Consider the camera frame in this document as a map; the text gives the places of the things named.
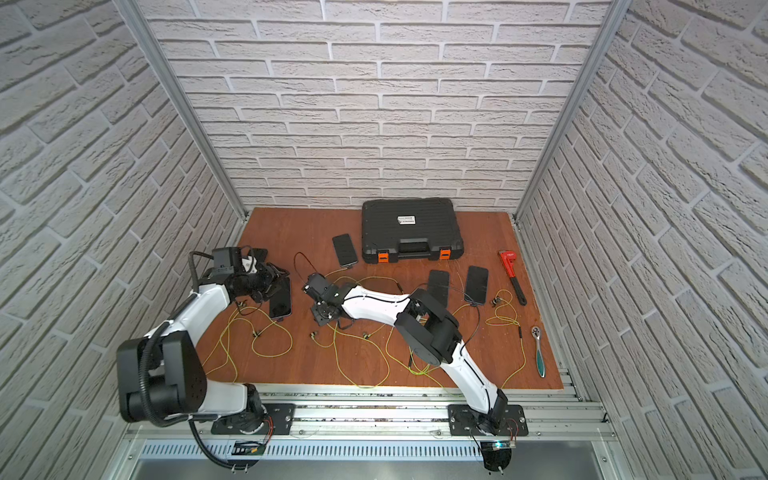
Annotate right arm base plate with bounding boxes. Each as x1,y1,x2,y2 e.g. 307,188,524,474
447,404,529,439

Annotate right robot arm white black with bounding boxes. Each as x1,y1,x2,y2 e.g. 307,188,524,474
303,273,508,435

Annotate green handle ratchet wrench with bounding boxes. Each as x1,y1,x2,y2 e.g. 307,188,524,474
531,326,547,378

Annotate red pipe wrench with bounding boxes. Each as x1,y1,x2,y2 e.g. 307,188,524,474
499,250,527,306

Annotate aluminium rail frame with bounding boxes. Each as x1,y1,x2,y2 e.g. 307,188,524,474
122,383,619,445

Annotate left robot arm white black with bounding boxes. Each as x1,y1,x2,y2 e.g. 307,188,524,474
116,247,289,433

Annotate yellow-green earphone cables tangle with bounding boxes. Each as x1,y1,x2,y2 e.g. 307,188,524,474
200,266,529,391

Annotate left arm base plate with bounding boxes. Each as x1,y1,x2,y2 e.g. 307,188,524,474
211,403,296,436

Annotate black plastic tool case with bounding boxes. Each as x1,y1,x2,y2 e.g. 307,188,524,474
362,197,465,264

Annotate black smartphone blue edge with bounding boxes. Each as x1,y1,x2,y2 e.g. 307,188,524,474
464,265,489,306

